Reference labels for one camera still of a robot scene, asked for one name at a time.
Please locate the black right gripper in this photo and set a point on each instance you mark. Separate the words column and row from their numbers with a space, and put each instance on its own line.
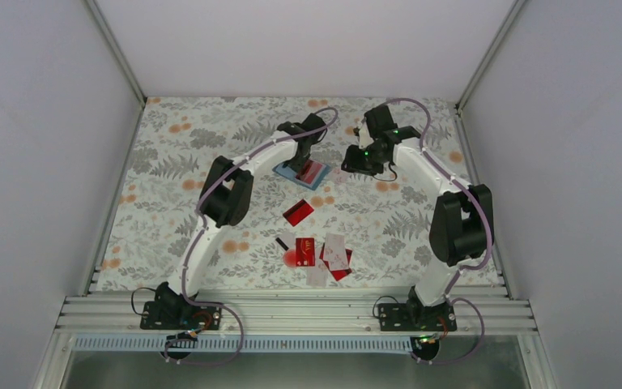
column 354, row 164

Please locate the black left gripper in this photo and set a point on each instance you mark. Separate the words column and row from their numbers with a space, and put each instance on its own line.
column 298, row 165

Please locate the blue leather card holder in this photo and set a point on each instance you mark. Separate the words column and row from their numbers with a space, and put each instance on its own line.
column 289, row 174

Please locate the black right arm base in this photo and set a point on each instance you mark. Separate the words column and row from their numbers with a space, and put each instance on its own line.
column 412, row 315

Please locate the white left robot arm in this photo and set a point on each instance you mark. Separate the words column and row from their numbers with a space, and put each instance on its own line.
column 225, row 199

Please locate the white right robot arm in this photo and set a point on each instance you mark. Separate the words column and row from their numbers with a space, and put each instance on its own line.
column 461, row 233

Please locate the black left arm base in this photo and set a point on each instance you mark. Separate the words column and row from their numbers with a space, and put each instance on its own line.
column 169, row 310

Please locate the white floral card on table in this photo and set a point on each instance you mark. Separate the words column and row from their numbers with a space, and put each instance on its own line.
column 339, row 176

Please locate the white card with red circle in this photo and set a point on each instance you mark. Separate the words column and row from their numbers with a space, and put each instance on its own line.
column 289, row 252

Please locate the white VIP chip card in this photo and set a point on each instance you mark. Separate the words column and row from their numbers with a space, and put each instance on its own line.
column 334, row 252

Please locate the red VIP card face up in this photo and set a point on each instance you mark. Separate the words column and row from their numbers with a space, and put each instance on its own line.
column 305, row 252

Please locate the aluminium corner post right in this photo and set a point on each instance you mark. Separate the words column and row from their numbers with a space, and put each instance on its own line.
column 490, row 53

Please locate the aluminium corner post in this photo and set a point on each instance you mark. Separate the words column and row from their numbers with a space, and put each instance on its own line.
column 111, row 41
column 490, row 53

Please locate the aluminium corner post left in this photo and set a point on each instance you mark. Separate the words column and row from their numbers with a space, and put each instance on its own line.
column 111, row 41

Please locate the aluminium rail frame front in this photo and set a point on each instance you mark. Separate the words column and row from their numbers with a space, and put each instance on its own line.
column 301, row 312

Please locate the white cable duct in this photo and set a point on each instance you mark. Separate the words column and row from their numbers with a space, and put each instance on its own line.
column 250, row 344

